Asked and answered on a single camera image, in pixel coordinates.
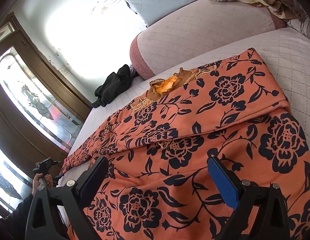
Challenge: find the striped floral pillow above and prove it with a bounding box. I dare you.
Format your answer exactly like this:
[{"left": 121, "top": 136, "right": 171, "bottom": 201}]
[{"left": 287, "top": 16, "right": 310, "bottom": 38}]

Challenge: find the brown wooden glass door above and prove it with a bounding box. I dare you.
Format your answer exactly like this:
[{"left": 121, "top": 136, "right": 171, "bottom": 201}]
[{"left": 0, "top": 13, "right": 90, "bottom": 216}]

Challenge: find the black clothes pile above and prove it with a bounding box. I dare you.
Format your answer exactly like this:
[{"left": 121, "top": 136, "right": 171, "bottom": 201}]
[{"left": 90, "top": 64, "right": 132, "bottom": 108}]

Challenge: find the person's left hand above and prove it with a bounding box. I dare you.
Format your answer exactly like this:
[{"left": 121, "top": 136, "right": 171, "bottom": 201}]
[{"left": 32, "top": 173, "right": 53, "bottom": 196}]

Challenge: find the orange black floral garment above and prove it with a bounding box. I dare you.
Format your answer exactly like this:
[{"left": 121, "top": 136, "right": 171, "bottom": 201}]
[{"left": 61, "top": 48, "right": 310, "bottom": 239}]

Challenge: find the person's left forearm dark sleeve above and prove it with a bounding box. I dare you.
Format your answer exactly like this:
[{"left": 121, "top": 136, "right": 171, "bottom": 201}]
[{"left": 0, "top": 194, "right": 34, "bottom": 240}]

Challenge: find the pink quilted bed mattress cover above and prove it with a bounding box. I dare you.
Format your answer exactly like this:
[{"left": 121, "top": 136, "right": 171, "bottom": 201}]
[{"left": 56, "top": 26, "right": 310, "bottom": 188}]

